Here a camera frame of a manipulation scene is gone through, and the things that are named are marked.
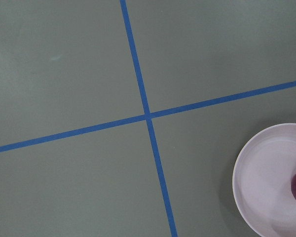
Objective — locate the pink plate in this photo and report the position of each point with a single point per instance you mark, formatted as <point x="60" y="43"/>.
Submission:
<point x="261" y="181"/>

